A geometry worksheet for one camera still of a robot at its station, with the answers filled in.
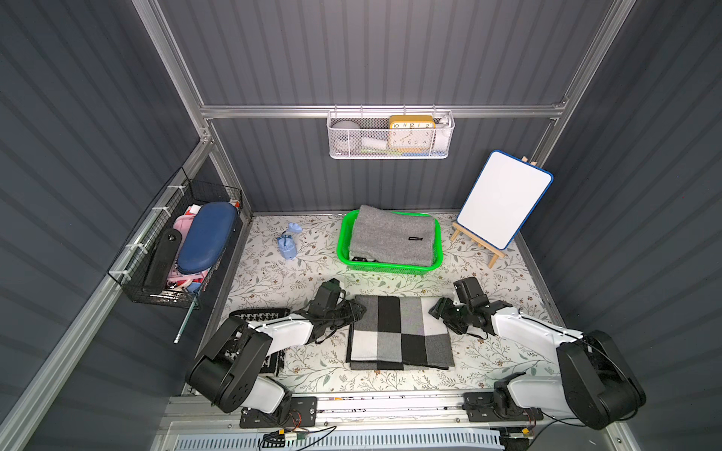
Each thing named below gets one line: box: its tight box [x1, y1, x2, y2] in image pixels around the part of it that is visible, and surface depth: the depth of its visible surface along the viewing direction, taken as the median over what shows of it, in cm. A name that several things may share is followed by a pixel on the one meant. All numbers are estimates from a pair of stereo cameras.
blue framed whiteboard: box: [455, 149, 555, 251], surface depth 90 cm
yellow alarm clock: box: [387, 114, 437, 151], surface depth 91 cm
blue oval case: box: [177, 201, 239, 276], surface depth 70 cm
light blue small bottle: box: [276, 221, 303, 261], surface depth 104 cm
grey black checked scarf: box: [345, 295, 456, 372], surface depth 86 cm
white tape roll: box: [330, 120, 362, 153], surface depth 90 cm
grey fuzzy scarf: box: [349, 203, 436, 267], surface depth 101 cm
